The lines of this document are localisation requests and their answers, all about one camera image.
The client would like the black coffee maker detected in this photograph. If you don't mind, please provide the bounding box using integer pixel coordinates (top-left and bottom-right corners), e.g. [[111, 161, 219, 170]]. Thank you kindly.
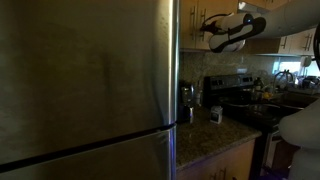
[[178, 81, 194, 123]]

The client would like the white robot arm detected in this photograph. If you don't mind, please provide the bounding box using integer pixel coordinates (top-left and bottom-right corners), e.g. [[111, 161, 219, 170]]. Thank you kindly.
[[200, 0, 320, 180]]

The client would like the wooden cabinet door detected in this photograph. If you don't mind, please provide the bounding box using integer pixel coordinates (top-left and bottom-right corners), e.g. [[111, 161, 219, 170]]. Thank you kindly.
[[195, 0, 240, 51], [180, 0, 197, 49]]

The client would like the stainless steel refrigerator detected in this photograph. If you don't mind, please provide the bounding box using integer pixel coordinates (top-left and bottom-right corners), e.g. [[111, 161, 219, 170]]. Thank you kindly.
[[0, 0, 179, 180]]

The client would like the kitchen sink faucet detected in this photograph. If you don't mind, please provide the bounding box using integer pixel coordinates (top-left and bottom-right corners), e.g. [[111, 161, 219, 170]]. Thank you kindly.
[[273, 70, 294, 88]]

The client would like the black stove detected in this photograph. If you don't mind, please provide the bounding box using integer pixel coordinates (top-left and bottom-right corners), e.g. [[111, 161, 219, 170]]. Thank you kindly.
[[203, 74, 306, 180]]

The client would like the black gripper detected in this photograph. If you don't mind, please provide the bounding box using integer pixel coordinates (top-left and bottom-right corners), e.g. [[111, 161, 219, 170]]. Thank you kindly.
[[200, 14, 230, 35]]

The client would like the clear spray bottle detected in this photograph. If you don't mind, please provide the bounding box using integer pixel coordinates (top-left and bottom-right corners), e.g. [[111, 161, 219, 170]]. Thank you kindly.
[[196, 80, 202, 107]]

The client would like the black range hood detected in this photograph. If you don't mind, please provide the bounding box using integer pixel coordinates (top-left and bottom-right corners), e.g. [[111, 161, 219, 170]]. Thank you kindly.
[[238, 0, 268, 14]]

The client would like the small white box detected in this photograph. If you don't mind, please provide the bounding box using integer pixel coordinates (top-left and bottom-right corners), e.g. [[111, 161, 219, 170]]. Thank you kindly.
[[210, 106, 223, 124]]

